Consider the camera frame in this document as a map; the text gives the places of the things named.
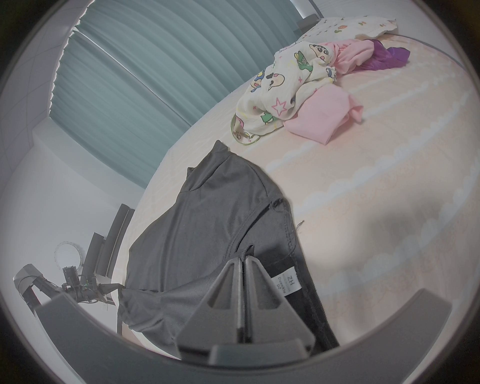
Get pink garment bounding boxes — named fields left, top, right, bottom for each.
left=285, top=39, right=376, bottom=145

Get black T-shirt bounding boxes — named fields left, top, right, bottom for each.
left=116, top=140, right=340, bottom=361

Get white printed pillow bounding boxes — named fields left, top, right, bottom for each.
left=298, top=15, right=398, bottom=42

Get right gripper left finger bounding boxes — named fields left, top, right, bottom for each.
left=176, top=257, right=243, bottom=361

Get purple garment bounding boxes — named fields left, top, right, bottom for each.
left=356, top=40, right=411, bottom=72

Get grey bedside table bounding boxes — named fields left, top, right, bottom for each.
left=290, top=0, right=324, bottom=31

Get white printed pyjama top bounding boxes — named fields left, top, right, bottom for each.
left=229, top=40, right=338, bottom=147

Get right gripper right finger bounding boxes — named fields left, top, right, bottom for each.
left=244, top=256, right=316, bottom=357

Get bed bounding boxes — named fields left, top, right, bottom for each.
left=124, top=0, right=480, bottom=353

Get blue-green curtain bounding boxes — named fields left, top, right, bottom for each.
left=75, top=0, right=319, bottom=126
left=49, top=32, right=192, bottom=190

